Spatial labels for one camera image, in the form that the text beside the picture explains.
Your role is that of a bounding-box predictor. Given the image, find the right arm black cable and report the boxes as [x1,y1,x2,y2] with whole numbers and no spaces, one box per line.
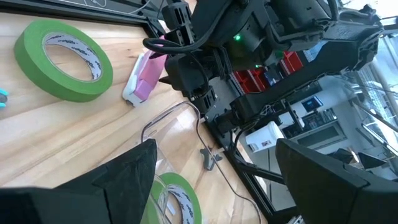
[142,9,224,54]

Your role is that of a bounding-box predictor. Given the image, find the clear plastic tray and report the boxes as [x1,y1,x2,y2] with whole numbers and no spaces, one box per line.
[139,101,264,224]

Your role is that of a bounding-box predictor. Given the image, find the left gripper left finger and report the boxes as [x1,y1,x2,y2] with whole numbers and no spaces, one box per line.
[0,139,159,224]

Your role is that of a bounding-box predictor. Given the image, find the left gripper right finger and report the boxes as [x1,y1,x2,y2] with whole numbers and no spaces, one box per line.
[275,138,398,224]

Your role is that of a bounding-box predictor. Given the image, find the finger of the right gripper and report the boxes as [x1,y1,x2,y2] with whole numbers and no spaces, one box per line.
[158,52,210,98]
[161,1,196,46]

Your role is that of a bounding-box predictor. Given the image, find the green masking tape roll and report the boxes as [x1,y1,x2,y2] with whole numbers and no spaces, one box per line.
[13,19,114,103]
[141,172,203,224]

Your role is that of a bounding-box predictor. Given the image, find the pink white stapler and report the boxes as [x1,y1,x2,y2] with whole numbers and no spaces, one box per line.
[122,34,170,108]

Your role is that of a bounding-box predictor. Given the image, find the silver screws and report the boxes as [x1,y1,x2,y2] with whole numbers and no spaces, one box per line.
[0,88,9,110]

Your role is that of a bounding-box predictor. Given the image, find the small blue screen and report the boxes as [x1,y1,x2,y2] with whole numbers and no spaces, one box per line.
[301,95,324,113]

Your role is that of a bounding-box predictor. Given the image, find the white plastic box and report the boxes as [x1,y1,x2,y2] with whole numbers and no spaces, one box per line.
[245,121,285,154]

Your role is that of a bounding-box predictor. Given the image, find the red storage bin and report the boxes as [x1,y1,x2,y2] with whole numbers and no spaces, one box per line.
[233,67,269,94]
[279,50,304,76]

